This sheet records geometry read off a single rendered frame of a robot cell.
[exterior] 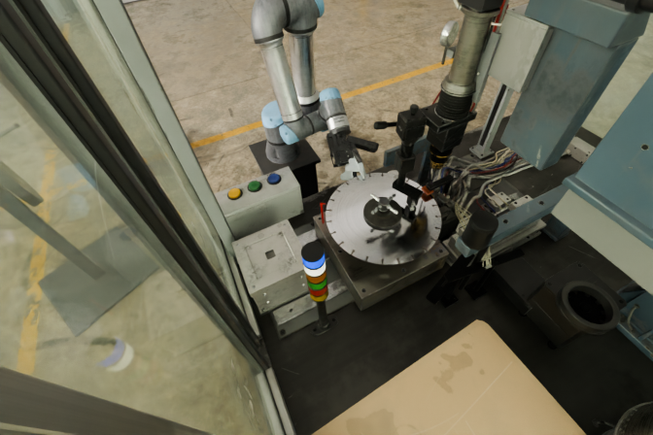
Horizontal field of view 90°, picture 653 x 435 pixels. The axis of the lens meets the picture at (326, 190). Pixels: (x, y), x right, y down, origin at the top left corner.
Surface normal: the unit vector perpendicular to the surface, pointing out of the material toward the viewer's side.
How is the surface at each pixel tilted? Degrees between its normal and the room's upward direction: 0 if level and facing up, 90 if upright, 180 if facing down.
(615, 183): 69
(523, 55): 90
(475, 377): 0
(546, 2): 90
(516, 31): 90
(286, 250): 0
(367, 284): 0
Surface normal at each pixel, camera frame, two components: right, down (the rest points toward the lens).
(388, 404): -0.05, -0.66
